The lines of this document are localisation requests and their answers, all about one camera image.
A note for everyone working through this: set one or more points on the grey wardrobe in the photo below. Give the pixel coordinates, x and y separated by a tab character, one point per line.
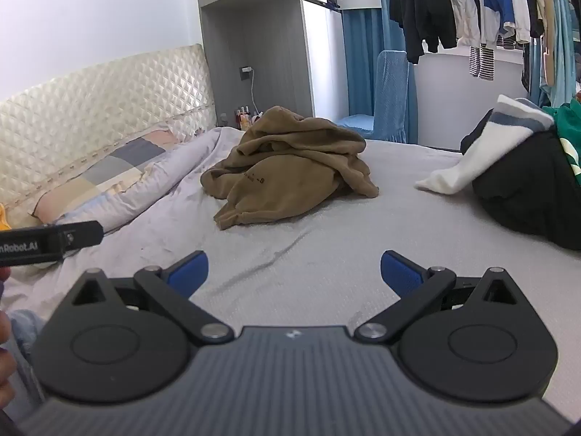
272	41

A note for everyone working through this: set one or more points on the brown hoodie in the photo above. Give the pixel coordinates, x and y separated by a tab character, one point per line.
281	168

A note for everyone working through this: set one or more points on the wall socket with charger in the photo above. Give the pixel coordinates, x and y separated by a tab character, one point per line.
245	71

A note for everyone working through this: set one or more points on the person's left hand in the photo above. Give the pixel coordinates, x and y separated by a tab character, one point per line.
4	331

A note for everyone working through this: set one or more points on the blue covered chair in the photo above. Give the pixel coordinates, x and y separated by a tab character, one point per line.
392	91

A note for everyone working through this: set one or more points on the grey bed sheet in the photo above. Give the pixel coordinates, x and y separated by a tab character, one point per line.
340	218

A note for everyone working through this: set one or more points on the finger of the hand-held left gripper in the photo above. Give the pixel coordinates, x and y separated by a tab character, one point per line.
81	236

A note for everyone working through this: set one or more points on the yellow item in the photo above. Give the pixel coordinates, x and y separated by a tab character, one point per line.
3	220

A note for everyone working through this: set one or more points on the row of hanging clothes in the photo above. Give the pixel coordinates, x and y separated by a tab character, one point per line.
422	4

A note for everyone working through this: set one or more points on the cream quilted headboard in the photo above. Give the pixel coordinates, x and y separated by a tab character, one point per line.
90	91

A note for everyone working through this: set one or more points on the small cosmetic bottle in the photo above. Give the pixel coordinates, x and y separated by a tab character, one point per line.
247	119
239	119

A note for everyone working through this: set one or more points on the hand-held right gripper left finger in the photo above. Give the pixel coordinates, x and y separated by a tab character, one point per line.
193	270

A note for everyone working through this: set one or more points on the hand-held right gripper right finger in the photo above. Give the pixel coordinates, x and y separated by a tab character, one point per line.
399	272

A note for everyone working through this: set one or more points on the striped white fleece sweater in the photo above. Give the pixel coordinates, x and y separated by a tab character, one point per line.
472	159

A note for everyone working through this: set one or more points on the black garment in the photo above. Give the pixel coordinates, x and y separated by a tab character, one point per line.
522	190

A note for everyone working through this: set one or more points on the patchwork pillow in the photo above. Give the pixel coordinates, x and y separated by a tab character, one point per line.
109	163

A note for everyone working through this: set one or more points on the green sweatshirt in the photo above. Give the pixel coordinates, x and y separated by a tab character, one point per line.
567	120

